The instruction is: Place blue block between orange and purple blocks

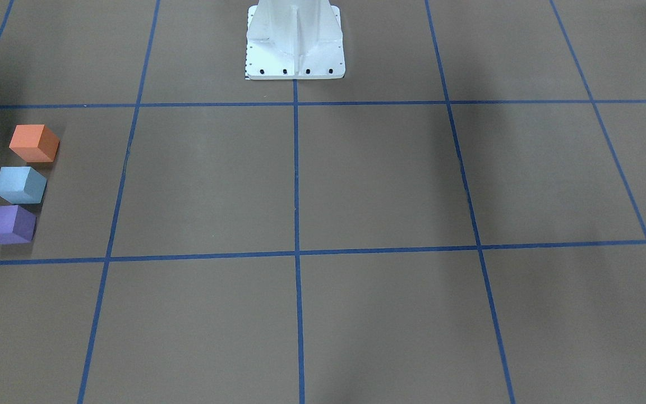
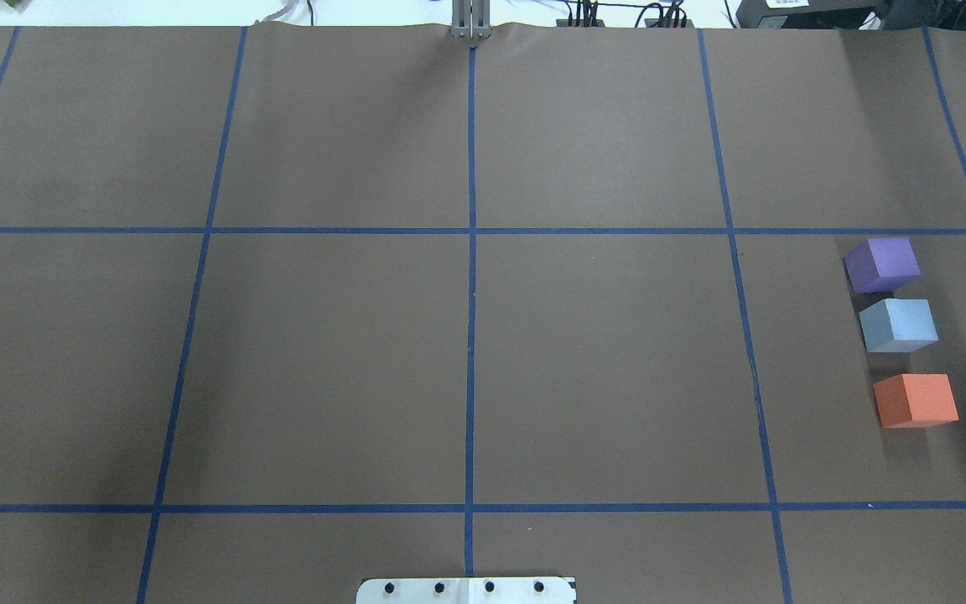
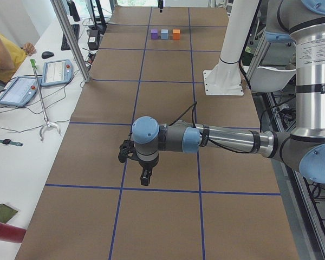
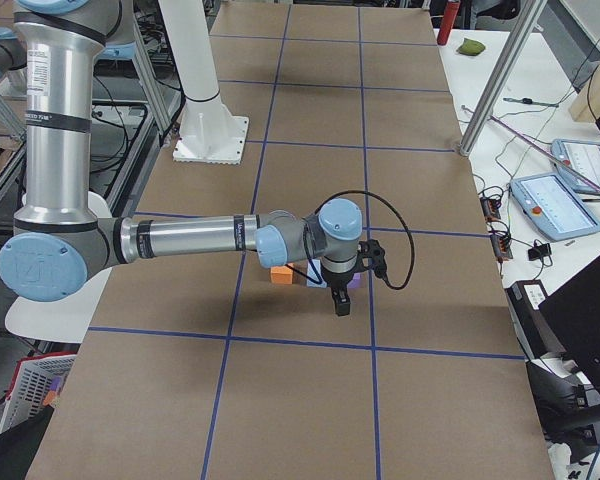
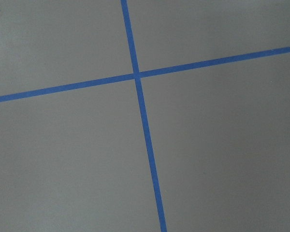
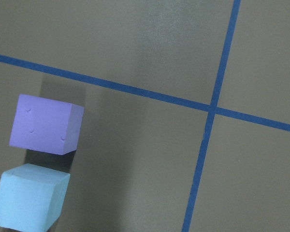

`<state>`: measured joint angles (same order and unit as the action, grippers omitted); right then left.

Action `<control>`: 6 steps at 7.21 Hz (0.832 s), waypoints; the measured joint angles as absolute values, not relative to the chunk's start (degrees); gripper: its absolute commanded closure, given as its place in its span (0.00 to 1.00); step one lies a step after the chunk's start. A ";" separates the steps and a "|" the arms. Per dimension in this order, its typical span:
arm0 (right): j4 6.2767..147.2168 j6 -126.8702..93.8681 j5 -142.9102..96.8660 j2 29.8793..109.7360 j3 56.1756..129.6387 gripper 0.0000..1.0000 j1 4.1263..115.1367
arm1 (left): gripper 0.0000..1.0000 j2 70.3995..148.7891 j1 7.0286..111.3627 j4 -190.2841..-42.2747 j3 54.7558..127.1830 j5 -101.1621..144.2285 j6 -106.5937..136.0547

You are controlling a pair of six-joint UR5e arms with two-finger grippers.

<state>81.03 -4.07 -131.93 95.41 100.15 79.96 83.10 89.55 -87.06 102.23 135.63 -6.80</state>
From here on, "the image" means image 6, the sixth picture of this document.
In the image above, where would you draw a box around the light blue foam block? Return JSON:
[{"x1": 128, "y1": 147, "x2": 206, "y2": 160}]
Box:
[{"x1": 0, "y1": 163, "x2": 70, "y2": 232}]

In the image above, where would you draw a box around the purple foam block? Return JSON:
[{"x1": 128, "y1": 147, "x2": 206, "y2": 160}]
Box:
[{"x1": 9, "y1": 94, "x2": 84, "y2": 155}]

